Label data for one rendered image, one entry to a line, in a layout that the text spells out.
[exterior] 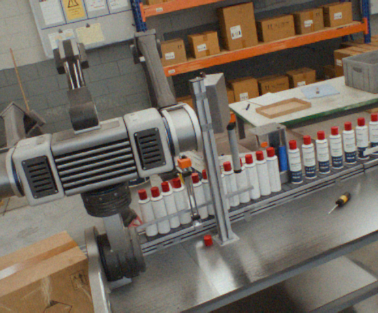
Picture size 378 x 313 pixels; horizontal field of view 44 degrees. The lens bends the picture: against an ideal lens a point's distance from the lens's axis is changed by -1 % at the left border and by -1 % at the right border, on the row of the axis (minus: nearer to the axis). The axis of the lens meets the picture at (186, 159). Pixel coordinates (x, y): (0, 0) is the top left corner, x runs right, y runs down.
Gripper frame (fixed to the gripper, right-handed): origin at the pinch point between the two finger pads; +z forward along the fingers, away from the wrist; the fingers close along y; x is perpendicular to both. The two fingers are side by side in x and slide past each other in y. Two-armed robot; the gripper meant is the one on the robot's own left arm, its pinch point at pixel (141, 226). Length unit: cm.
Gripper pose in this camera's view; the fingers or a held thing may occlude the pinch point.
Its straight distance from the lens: 198.1
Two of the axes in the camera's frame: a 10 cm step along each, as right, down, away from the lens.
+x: -6.1, 7.9, -0.1
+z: 7.0, 5.5, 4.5
